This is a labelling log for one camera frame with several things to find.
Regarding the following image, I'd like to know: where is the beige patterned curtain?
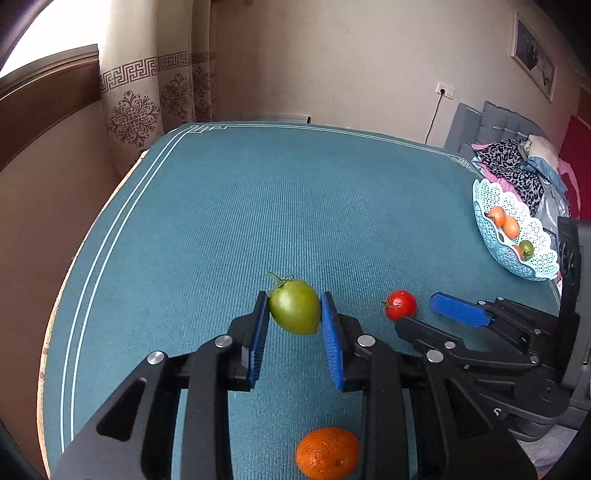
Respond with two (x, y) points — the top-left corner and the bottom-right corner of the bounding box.
(99, 0), (219, 182)

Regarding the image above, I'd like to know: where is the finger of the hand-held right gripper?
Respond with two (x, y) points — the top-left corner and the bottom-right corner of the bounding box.
(429, 291), (561, 367)
(394, 318), (542, 376)

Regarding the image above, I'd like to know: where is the red cloth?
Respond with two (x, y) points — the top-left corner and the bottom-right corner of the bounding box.
(558, 115), (591, 217)

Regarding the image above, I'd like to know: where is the pile of clothes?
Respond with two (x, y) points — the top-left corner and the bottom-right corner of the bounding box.
(470, 135), (574, 219)

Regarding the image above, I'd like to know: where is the framed wall picture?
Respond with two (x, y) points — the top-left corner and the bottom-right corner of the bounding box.
(510, 11), (558, 103)

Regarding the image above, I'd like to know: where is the light blue lace basket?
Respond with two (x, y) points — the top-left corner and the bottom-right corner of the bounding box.
(472, 178), (560, 282)

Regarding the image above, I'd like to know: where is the window with wooden frame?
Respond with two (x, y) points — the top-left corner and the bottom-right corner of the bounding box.
(0, 42), (101, 171)

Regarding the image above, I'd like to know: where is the small red tomato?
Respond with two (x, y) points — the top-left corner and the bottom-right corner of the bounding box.
(382, 290), (418, 321)

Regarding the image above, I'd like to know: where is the teal table mat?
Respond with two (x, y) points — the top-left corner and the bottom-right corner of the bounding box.
(43, 121), (562, 480)

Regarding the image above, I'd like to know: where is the black power cable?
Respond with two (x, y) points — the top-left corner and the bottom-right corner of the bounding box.
(424, 91), (445, 145)

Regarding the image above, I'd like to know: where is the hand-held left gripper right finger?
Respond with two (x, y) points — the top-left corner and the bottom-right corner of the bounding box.
(320, 291), (539, 480)

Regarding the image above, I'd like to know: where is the grey tufted sofa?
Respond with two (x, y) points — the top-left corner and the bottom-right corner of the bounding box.
(444, 100), (551, 160)

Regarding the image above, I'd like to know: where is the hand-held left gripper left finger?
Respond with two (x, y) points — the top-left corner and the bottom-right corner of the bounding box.
(53, 290), (271, 480)

